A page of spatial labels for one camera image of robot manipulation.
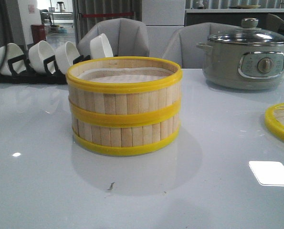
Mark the bamboo steamer tier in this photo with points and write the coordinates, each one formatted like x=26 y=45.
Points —
x=129 y=141
x=125 y=92

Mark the bamboo steamer lid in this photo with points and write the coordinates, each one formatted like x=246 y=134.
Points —
x=274 y=120

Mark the left grey chair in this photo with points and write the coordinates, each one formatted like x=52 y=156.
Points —
x=127 y=37

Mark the grey chair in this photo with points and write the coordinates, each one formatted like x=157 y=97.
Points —
x=181 y=47
x=127 y=37

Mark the white bowl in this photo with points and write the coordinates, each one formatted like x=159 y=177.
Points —
x=100 y=47
x=65 y=55
x=11 y=50
x=38 y=53

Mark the right grey chair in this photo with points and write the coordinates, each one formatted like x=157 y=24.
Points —
x=181 y=47

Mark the white cabinet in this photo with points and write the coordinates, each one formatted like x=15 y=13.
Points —
x=162 y=18

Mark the red barrier belt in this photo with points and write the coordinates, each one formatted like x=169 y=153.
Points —
x=106 y=15

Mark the grey-green electric pot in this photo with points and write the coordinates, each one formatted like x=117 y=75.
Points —
x=244 y=67

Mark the black dish rack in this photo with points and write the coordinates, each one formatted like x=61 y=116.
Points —
x=22 y=72

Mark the dark counter sideboard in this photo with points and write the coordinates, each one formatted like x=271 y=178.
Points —
x=229 y=16

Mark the red bin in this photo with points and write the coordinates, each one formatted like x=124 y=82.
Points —
x=38 y=33

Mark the glass pot lid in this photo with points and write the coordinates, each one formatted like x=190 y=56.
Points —
x=248 y=34

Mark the yellow plate on counter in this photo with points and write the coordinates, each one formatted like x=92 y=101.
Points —
x=244 y=7

